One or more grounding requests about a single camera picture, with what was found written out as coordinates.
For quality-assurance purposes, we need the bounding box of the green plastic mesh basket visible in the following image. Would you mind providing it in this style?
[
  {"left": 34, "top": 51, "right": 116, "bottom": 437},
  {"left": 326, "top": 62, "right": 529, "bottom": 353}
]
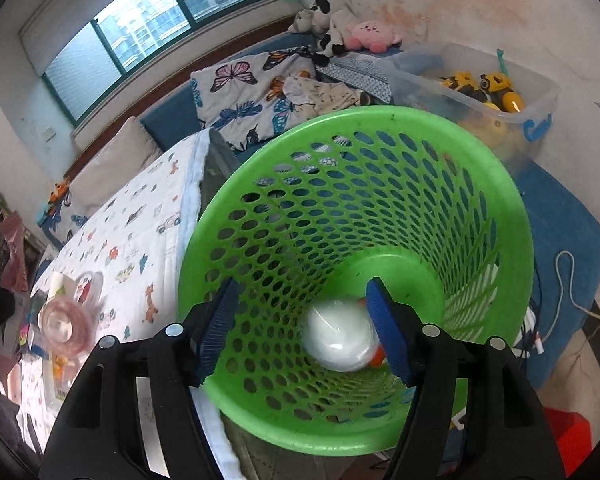
[{"left": 177, "top": 106, "right": 536, "bottom": 457}]

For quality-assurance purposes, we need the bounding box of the yellow snack packet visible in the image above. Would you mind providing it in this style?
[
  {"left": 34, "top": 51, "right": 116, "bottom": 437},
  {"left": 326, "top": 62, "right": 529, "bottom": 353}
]
[{"left": 50, "top": 355, "right": 77, "bottom": 402}]

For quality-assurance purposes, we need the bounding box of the beige pillow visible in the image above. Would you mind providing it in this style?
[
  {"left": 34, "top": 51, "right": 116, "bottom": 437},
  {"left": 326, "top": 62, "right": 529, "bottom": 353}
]
[{"left": 70, "top": 116, "right": 163, "bottom": 221}]

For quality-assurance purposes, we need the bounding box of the pink plastic bag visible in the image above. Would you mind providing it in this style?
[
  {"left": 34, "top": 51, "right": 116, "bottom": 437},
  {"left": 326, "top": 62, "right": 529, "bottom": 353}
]
[{"left": 0, "top": 210, "right": 31, "bottom": 296}]

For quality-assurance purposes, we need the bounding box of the animal print bed sheet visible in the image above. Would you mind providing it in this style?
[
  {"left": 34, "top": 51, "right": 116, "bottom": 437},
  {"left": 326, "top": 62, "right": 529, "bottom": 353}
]
[{"left": 17, "top": 130, "right": 241, "bottom": 480}]

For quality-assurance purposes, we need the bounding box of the white round container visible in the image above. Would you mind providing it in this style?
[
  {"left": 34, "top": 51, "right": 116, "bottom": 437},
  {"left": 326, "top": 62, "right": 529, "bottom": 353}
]
[{"left": 300, "top": 299, "right": 381, "bottom": 373}]

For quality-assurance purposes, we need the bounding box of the green framed window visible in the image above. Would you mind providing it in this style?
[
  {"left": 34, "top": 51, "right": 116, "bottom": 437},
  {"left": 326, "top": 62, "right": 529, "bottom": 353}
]
[{"left": 19, "top": 0, "right": 276, "bottom": 128}]

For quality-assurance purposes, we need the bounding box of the blue floor mat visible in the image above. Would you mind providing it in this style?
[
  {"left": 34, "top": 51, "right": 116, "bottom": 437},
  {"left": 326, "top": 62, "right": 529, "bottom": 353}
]
[{"left": 510, "top": 160, "right": 600, "bottom": 391}]

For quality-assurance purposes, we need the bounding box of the cream patterned cloth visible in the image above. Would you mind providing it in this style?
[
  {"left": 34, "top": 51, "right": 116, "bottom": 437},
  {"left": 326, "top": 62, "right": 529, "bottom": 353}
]
[{"left": 282, "top": 76, "right": 371, "bottom": 121}]

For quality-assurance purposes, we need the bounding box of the white cable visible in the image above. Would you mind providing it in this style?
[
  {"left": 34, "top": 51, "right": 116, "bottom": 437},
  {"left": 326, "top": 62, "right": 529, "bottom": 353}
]
[{"left": 530, "top": 250, "right": 600, "bottom": 356}]

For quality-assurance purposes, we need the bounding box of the pink round plush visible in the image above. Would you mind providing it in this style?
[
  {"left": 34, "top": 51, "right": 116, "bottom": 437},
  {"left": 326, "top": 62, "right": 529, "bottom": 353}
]
[{"left": 346, "top": 20, "right": 403, "bottom": 53}]

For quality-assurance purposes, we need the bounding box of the red plastic object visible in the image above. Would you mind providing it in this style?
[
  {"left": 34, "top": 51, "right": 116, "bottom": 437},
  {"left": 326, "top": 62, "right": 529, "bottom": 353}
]
[{"left": 545, "top": 407, "right": 598, "bottom": 478}]

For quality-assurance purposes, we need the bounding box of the clear cup red print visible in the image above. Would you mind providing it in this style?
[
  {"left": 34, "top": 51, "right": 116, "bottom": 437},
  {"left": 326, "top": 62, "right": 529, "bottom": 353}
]
[{"left": 72, "top": 270, "right": 104, "bottom": 307}]

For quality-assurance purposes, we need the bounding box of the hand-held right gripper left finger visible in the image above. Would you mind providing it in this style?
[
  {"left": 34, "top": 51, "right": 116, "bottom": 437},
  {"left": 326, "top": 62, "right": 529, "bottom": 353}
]
[{"left": 39, "top": 277, "right": 241, "bottom": 480}]

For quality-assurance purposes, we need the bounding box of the clear plastic yogurt tub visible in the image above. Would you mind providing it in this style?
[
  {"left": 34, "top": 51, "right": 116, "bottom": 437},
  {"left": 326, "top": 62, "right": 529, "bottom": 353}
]
[{"left": 37, "top": 296, "right": 98, "bottom": 351}]

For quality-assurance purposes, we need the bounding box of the blue white patterned cloth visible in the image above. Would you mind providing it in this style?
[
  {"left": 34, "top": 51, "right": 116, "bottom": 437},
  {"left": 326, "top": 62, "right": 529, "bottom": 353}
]
[{"left": 317, "top": 52, "right": 396, "bottom": 103}]

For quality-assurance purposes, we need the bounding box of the clear plastic storage box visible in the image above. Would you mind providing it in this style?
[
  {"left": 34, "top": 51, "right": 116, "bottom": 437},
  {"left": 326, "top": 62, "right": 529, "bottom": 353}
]
[{"left": 387, "top": 42, "right": 561, "bottom": 176}]

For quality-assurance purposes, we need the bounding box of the yellow toy truck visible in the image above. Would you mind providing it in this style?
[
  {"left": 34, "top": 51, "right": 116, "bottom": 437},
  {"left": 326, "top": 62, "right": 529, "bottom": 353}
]
[
  {"left": 480, "top": 72, "right": 523, "bottom": 113},
  {"left": 439, "top": 72, "right": 486, "bottom": 103}
]

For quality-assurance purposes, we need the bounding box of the orange toy car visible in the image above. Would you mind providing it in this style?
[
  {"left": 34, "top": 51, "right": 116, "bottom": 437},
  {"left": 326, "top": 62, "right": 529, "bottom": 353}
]
[{"left": 47, "top": 177, "right": 73, "bottom": 206}]

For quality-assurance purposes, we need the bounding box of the butterfly print blanket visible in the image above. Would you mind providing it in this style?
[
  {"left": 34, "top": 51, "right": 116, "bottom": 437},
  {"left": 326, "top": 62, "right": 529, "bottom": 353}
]
[{"left": 190, "top": 46, "right": 326, "bottom": 153}]

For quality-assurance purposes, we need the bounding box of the black white cow plush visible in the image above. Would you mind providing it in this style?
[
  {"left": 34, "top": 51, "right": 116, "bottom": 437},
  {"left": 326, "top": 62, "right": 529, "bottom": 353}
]
[{"left": 287, "top": 0, "right": 361, "bottom": 58}]

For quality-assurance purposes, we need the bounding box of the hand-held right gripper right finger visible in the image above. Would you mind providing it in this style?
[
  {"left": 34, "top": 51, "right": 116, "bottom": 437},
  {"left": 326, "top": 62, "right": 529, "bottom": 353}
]
[{"left": 365, "top": 276, "right": 566, "bottom": 480}]

